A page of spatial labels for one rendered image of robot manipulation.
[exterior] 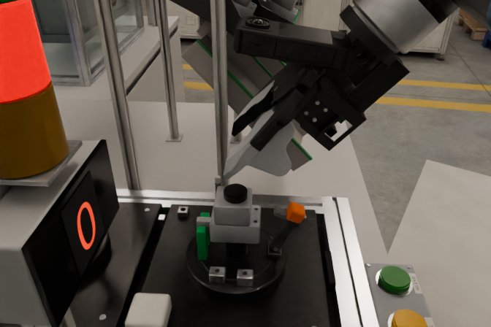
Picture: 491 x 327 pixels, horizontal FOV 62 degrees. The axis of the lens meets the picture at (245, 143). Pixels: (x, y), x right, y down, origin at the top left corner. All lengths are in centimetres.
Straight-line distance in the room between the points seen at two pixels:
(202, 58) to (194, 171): 36
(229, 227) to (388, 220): 177
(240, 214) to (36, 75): 32
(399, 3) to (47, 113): 29
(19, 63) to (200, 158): 79
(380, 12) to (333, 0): 405
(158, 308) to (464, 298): 49
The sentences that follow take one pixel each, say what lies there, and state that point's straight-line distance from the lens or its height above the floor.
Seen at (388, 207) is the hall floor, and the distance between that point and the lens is 233.
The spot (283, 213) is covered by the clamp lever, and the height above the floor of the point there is 106.
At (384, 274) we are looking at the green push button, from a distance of 61.
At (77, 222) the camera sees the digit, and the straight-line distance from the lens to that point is 31.
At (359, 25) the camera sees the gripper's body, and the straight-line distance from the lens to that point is 40.
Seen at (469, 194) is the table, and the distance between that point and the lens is 101.
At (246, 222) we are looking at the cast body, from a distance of 51.
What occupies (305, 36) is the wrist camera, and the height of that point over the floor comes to 129.
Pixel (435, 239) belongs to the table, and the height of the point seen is 86.
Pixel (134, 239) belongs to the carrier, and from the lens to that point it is 65.
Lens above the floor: 140
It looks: 31 degrees down
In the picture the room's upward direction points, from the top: straight up
